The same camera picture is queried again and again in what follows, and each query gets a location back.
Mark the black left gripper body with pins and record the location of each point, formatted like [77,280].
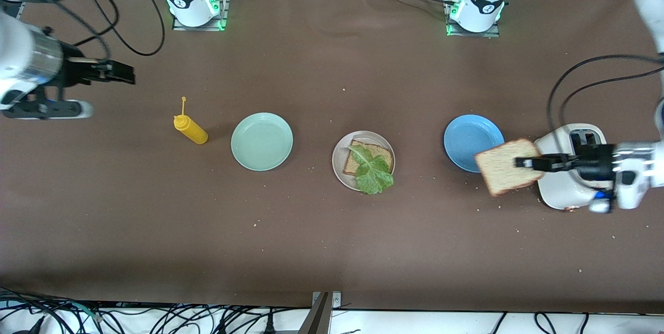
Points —
[595,163]

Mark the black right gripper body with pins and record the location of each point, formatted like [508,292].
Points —
[73,72]

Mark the brown bread slice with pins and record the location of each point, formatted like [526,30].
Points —
[381,155]
[500,170]

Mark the yellow squeeze sauce bottle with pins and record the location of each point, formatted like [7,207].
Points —
[192,130]

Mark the green lettuce leaf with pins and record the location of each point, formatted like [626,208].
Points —
[371,173]

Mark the blue plate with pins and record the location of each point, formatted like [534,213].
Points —
[467,139]

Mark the pale green plate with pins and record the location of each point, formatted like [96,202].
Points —
[262,142]

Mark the beige plate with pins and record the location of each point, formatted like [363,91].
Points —
[338,160]

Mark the white toaster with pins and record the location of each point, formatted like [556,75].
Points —
[560,189]

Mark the grey metal bar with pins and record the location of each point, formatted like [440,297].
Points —
[316,321]

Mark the silver table edge bracket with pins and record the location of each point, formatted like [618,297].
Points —
[337,300]

